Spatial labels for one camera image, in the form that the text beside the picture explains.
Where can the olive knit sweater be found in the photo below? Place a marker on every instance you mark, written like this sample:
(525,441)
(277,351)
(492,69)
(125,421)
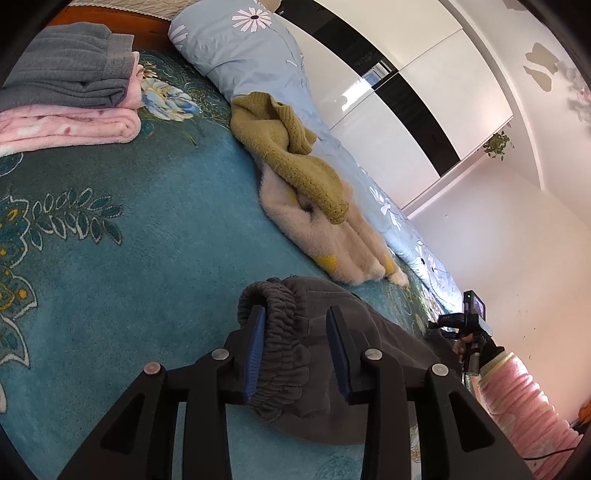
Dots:
(295,157)

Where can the teal floral blanket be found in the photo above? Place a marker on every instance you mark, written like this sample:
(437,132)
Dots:
(138,258)

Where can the beige wall sticker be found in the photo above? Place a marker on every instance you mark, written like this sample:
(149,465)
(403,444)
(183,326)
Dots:
(541,64)

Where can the dark grey pants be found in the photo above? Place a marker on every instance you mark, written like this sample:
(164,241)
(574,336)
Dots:
(392,341)

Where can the white and black wardrobe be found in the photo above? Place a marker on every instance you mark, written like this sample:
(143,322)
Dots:
(415,97)

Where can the wooden headboard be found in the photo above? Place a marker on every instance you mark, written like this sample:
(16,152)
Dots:
(147,28)

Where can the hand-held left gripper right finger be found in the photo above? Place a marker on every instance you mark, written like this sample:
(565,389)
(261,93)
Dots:
(337,355)

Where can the person's right hand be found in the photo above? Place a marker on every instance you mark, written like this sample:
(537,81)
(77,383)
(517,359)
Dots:
(460,347)

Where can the folded pink fleece garment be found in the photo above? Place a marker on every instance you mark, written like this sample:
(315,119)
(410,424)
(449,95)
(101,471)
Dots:
(69,122)

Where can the light blue floral duvet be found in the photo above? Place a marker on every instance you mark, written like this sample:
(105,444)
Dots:
(258,60)

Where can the person's right forearm pink sleeve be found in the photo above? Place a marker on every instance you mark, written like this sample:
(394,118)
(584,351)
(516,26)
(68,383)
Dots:
(521,401)

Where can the green plant decoration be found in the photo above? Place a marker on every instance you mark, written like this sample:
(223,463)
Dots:
(497,145)

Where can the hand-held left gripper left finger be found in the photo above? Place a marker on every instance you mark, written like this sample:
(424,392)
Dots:
(255,355)

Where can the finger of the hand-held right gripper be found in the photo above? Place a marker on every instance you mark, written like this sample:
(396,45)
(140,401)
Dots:
(447,320)

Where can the folded grey garment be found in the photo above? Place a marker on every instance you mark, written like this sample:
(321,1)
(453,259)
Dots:
(60,69)

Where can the cream fluffy garment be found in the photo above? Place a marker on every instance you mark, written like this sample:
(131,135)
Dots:
(323,235)

